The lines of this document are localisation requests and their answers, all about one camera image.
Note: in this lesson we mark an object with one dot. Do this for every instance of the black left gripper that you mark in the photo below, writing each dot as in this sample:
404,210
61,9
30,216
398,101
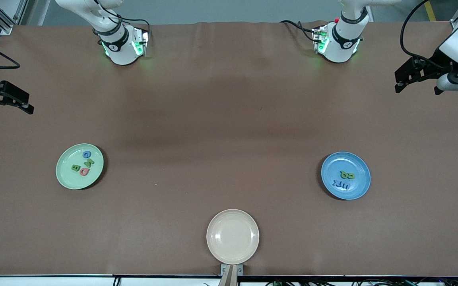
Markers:
437,60

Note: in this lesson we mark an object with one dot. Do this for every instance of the blue letter G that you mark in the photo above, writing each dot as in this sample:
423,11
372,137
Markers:
84,154

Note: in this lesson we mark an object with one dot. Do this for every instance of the green letter B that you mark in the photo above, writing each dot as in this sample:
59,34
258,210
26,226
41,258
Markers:
76,168

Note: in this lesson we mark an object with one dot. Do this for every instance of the red letter Q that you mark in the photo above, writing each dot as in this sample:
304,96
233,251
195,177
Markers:
82,171

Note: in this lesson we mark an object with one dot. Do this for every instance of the green letter N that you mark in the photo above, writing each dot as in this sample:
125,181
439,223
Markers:
89,162
343,175

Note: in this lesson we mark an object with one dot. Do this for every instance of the green letter p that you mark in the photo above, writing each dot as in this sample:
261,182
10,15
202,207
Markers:
351,175

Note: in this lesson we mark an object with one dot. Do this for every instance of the blue letter m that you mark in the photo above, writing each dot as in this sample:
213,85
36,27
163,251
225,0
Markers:
345,186

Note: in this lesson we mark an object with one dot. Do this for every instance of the blue letter x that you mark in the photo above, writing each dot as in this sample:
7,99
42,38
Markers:
337,183

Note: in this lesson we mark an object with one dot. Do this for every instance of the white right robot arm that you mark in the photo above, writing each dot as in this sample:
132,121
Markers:
123,47

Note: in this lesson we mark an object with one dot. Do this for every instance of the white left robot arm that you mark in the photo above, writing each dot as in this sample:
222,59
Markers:
338,43

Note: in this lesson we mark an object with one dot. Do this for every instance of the light green plate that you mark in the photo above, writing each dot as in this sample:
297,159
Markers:
66,176

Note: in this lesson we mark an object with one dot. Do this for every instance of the blue plate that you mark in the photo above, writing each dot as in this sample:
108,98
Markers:
358,190

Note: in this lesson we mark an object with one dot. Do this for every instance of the beige plate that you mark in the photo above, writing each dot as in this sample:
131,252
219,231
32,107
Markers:
233,236

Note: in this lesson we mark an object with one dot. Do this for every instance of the tan post with metal bracket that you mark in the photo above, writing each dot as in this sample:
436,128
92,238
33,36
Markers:
232,278

